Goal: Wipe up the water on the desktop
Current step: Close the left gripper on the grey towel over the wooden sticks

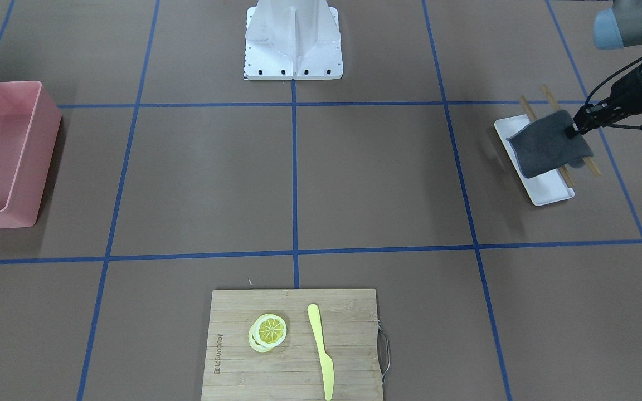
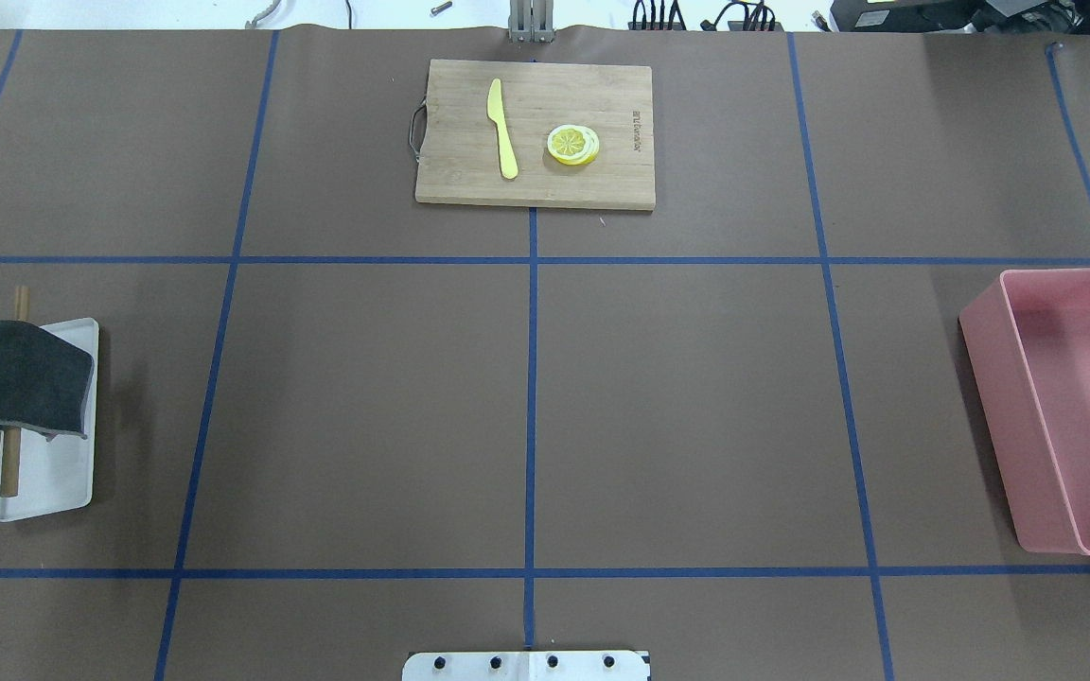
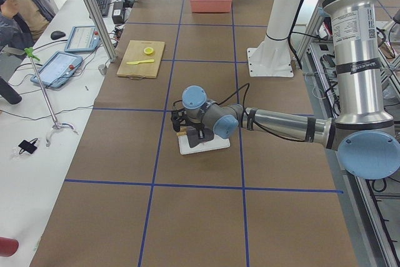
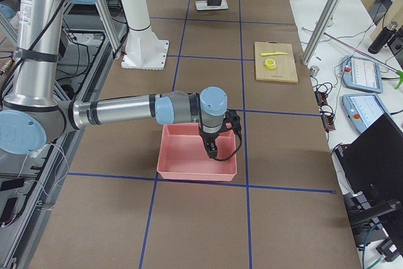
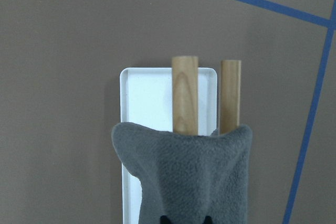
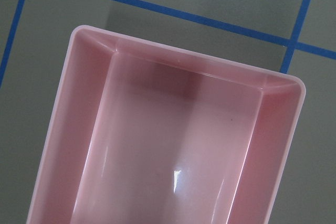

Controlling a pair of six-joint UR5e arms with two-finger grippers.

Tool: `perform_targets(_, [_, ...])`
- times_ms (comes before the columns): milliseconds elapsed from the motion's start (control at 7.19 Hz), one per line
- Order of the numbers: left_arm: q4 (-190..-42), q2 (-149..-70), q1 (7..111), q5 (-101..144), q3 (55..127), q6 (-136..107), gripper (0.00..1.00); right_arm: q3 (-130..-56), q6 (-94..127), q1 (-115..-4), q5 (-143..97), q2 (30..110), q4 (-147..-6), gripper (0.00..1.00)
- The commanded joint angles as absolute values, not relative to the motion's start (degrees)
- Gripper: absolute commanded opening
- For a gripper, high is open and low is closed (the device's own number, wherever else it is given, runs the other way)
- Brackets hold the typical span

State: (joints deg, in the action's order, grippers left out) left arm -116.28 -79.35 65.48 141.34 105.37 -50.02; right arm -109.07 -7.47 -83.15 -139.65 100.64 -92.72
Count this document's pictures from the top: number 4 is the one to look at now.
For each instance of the black water bottle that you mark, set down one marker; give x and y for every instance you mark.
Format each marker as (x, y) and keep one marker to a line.
(383, 37)

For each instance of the pink plastic bin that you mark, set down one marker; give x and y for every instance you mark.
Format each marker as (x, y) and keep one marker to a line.
(182, 156)

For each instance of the white rectangular tray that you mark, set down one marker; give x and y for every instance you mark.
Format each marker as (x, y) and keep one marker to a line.
(203, 6)

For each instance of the wooden cutting board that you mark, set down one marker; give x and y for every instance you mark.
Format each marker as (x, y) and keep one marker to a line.
(285, 71)

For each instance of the yellow plastic knife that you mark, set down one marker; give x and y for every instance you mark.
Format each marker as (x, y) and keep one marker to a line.
(272, 53)

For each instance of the lower teach pendant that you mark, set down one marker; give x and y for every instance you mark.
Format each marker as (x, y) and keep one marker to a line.
(363, 109)

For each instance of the teach pendant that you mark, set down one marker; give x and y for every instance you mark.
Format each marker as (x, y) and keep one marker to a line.
(361, 74)
(363, 109)

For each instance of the upper teach pendant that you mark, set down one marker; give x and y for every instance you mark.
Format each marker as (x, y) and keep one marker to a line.
(361, 74)

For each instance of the black monitor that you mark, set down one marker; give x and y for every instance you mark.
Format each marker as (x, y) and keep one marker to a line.
(372, 163)

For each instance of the green tipped grabber stick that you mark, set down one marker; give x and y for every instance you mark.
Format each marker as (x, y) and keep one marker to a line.
(358, 51)

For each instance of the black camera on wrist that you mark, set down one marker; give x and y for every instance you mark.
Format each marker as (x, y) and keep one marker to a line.
(232, 121)

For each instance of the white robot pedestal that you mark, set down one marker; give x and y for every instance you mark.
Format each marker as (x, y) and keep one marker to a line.
(143, 49)

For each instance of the aluminium frame post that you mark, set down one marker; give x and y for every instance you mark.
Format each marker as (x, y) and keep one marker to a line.
(321, 25)

